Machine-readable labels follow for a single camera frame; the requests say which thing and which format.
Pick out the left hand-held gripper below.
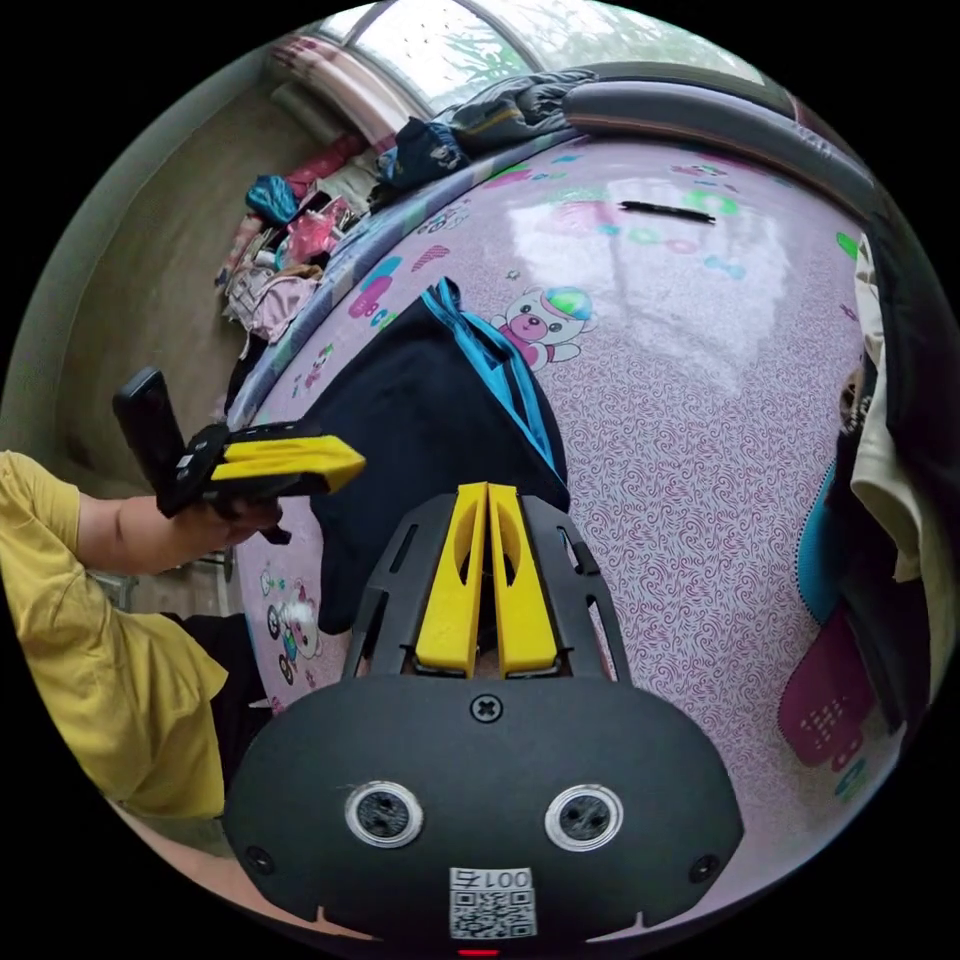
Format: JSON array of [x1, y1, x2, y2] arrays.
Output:
[[155, 419, 367, 547]]

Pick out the person's left forearm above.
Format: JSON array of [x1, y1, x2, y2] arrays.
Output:
[[77, 493, 185, 577]]

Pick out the black pants with blue stripe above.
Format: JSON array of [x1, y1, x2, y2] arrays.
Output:
[[313, 275, 573, 637]]

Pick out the heap of colourful clothes and bags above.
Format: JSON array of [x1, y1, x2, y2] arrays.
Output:
[[213, 133, 391, 350]]

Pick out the person's left hand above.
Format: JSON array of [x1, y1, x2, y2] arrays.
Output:
[[178, 497, 285, 565]]

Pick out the person's body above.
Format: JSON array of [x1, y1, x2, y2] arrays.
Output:
[[0, 449, 275, 826]]

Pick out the pink curtain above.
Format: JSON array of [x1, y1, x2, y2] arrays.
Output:
[[268, 35, 425, 155]]

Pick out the person's right forearm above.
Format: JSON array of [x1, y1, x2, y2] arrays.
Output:
[[119, 802, 376, 943]]

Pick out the window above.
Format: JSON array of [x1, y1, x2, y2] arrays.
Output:
[[314, 0, 789, 114]]

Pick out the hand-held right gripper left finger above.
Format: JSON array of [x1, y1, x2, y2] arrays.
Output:
[[416, 483, 489, 677]]

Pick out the pile of dark clothes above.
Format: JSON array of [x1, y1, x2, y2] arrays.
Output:
[[365, 65, 601, 213]]

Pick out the grey rolled blanket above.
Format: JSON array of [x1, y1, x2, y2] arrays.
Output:
[[560, 77, 883, 230]]

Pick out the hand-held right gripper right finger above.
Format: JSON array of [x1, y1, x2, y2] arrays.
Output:
[[488, 484, 559, 677]]

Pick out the thin black stick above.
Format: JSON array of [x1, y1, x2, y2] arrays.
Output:
[[619, 200, 718, 225]]

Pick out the bed with pink printed sheet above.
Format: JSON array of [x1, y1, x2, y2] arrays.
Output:
[[224, 127, 931, 943]]

